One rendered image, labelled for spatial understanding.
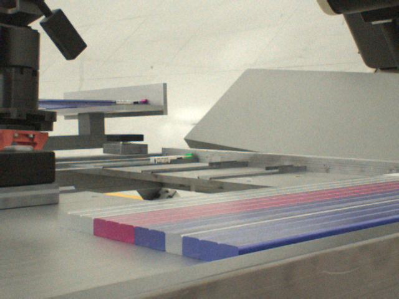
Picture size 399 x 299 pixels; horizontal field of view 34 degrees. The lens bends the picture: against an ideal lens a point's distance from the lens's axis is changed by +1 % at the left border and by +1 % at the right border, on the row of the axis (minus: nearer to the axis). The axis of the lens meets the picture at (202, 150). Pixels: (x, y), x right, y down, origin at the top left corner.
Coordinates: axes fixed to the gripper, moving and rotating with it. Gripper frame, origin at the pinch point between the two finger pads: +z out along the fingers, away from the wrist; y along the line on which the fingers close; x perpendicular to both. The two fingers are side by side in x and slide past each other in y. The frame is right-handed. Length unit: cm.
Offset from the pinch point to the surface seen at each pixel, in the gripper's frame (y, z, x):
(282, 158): 19.1, -4.0, 32.3
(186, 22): -182, -78, 201
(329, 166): 27.3, -3.2, 32.3
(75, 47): 25.8, -13.9, -8.3
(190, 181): 19.5, -0.7, 13.4
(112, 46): -235, -68, 190
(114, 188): -8.0, 1.8, 22.6
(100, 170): 0.3, -1.3, 13.5
